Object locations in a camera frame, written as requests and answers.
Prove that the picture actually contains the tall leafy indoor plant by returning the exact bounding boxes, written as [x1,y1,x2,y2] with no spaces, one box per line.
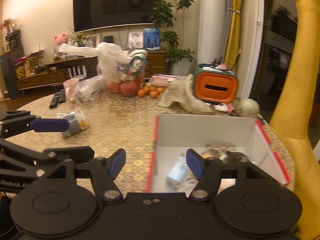
[149,0,198,77]

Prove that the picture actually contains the white router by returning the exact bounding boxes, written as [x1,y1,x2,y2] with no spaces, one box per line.
[67,65,88,78]

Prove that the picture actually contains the clear plastic bag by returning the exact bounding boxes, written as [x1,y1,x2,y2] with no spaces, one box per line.
[75,76,108,103]

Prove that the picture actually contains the small dark shelf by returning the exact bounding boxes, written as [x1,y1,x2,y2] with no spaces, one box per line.
[5,29,21,53]

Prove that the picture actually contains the pink booklet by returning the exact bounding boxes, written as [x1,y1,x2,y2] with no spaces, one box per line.
[151,74,184,87]

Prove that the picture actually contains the pink mug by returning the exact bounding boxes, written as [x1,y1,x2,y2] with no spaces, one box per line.
[63,78,80,102]

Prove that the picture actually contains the tissue pack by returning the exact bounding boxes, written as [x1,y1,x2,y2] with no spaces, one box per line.
[57,110,88,138]

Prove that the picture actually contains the white photo frame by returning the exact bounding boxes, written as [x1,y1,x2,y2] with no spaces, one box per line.
[82,34,99,48]

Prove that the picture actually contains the round desktop with lace cloth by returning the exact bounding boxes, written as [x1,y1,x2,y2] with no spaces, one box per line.
[0,80,295,198]

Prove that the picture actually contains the small pink white toy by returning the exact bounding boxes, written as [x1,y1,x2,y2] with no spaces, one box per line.
[212,102,235,113]

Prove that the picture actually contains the beige cloth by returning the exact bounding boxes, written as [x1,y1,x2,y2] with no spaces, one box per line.
[157,74,215,114]

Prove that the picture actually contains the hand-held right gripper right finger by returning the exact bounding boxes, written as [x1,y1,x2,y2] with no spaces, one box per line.
[185,148,260,202]

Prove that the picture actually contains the pink flowers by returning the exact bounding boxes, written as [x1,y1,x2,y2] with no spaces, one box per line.
[0,18,13,34]

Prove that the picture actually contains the potted plant with thin leaves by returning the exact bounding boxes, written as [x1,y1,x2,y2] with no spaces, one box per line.
[67,26,87,47]

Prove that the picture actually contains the baby portrait photo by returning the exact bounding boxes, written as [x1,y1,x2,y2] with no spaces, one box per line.
[128,31,144,49]

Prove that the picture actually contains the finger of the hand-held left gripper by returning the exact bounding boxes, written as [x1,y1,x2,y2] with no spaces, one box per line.
[0,139,95,173]
[0,110,71,139]

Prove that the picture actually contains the orange and green tissue box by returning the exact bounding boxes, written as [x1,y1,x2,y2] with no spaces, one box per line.
[194,64,239,104]

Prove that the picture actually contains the white cardboard box red edges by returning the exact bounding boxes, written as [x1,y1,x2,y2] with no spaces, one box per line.
[146,114,292,194]

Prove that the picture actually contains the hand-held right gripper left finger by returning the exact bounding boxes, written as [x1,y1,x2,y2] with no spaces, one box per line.
[47,148,127,201]

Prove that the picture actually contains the wooden television cabinet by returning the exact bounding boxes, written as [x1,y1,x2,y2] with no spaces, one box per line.
[16,47,167,90]

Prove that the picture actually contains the clear snack container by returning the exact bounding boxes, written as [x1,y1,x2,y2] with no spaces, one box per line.
[117,50,150,85]

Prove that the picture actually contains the white sausage snack packet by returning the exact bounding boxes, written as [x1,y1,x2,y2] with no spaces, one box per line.
[166,156,190,184]

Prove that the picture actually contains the potted plant in dark pot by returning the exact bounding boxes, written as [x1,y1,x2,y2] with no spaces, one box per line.
[26,55,43,74]

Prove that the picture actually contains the round cream ornament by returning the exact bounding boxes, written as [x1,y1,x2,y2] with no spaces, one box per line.
[239,99,260,117]

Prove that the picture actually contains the clear bag of brown snacks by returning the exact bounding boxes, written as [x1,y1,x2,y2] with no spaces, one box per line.
[204,142,237,159]

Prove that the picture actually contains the blue picture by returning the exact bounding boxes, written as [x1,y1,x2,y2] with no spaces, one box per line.
[144,27,160,49]

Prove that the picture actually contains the flat screen television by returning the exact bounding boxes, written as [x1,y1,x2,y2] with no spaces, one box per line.
[72,0,162,33]

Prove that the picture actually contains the red apple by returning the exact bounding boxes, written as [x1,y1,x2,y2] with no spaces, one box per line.
[107,80,121,93]
[120,80,139,97]

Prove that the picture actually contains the pink teddy bear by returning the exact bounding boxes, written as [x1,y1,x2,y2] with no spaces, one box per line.
[54,33,69,53]

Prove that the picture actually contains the gold upholstered chair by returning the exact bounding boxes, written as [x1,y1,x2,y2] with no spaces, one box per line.
[266,0,320,240]

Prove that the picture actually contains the white plastic bag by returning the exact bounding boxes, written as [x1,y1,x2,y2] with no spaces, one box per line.
[57,42,133,83]

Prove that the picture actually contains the jar of yellow fruit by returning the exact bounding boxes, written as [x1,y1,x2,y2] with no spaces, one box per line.
[15,65,27,79]

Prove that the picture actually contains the yellow curtain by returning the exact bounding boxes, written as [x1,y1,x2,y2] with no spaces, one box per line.
[224,0,247,70]

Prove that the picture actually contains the pile of small oranges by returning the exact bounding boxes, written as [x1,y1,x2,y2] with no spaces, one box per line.
[137,84,165,98]

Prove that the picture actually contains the black fridge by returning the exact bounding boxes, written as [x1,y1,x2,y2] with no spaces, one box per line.
[0,52,25,100]

